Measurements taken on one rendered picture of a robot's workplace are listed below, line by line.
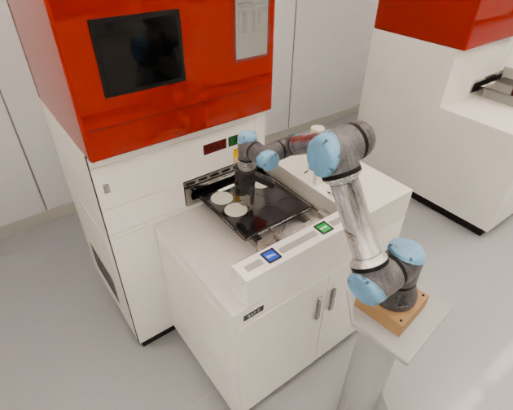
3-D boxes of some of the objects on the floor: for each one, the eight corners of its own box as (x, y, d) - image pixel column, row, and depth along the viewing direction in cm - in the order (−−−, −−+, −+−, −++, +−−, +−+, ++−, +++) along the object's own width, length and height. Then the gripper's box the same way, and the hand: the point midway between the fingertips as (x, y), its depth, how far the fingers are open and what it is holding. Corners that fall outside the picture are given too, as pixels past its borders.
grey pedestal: (446, 438, 182) (519, 331, 132) (396, 521, 157) (463, 426, 108) (353, 364, 211) (386, 254, 161) (300, 424, 186) (317, 315, 137)
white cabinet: (174, 334, 225) (153, 224, 176) (300, 263, 271) (312, 159, 222) (238, 429, 184) (234, 321, 135) (374, 326, 230) (408, 217, 181)
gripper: (234, 162, 162) (235, 203, 175) (234, 173, 155) (236, 215, 167) (255, 161, 162) (255, 202, 175) (256, 173, 155) (256, 215, 168)
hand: (252, 207), depth 171 cm, fingers closed
